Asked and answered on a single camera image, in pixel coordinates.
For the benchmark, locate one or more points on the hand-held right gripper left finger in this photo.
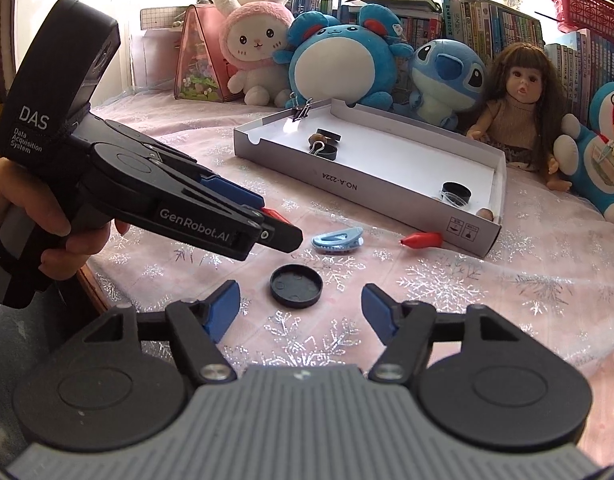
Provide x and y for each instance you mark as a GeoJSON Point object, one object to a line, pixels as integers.
{"type": "Point", "coordinates": [222, 315]}

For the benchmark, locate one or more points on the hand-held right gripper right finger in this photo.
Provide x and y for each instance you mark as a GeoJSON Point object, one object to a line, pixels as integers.
{"type": "Point", "coordinates": [379, 317]}

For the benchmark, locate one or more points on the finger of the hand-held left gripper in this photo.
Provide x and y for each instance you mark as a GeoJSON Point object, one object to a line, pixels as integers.
{"type": "Point", "coordinates": [284, 237]}
{"type": "Point", "coordinates": [232, 192]}

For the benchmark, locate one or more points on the small red plastic piece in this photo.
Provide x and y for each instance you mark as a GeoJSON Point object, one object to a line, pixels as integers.
{"type": "Point", "coordinates": [276, 216]}

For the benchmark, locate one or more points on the light blue hair clip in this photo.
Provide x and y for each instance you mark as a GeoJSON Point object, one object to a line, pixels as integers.
{"type": "Point", "coordinates": [337, 241]}

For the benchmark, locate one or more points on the red teardrop plastic piece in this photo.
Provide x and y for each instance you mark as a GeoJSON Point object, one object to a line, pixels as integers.
{"type": "Point", "coordinates": [424, 240]}

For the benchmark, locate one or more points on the black binder clip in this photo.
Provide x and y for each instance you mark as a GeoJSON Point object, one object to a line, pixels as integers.
{"type": "Point", "coordinates": [449, 199]}
{"type": "Point", "coordinates": [317, 149]}

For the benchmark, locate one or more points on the small brown round piece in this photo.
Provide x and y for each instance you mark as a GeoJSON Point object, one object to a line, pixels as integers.
{"type": "Point", "coordinates": [484, 214]}
{"type": "Point", "coordinates": [314, 138]}

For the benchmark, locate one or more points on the white cardboard box tray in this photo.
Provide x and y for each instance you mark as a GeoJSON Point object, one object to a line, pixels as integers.
{"type": "Point", "coordinates": [387, 160]}

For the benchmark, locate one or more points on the person's left hand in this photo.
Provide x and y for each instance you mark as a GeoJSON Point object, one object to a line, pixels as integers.
{"type": "Point", "coordinates": [62, 252]}

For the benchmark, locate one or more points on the black binder clip corner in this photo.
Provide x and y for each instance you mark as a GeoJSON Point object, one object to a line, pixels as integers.
{"type": "Point", "coordinates": [301, 111]}

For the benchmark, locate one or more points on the pink snowflake tablecloth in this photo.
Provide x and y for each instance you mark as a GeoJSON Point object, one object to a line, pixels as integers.
{"type": "Point", "coordinates": [487, 300]}

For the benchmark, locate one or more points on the white grid board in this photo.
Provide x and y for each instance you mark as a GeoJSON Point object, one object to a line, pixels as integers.
{"type": "Point", "coordinates": [159, 17]}

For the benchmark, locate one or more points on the pink toy house box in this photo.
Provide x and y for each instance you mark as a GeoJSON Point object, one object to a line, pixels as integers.
{"type": "Point", "coordinates": [197, 60]}

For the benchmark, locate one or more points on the pink rabbit plush toy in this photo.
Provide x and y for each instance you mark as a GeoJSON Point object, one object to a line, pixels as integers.
{"type": "Point", "coordinates": [254, 45]}

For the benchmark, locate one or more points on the blue round mouse plush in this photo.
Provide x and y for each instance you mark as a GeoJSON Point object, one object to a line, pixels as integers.
{"type": "Point", "coordinates": [332, 60]}

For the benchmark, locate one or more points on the blue alien plush toy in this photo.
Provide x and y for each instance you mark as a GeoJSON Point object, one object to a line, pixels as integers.
{"type": "Point", "coordinates": [437, 85]}

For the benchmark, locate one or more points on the blue robot cat plush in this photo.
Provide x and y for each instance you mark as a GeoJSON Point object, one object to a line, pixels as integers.
{"type": "Point", "coordinates": [602, 160]}

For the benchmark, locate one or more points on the brown-haired baby doll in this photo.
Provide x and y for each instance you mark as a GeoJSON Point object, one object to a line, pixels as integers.
{"type": "Point", "coordinates": [522, 85]}

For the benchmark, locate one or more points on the row of upright books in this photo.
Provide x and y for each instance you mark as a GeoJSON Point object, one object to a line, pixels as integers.
{"type": "Point", "coordinates": [492, 22]}

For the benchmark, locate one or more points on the red plastic basket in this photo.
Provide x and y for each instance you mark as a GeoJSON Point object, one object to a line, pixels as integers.
{"type": "Point", "coordinates": [587, 7]}

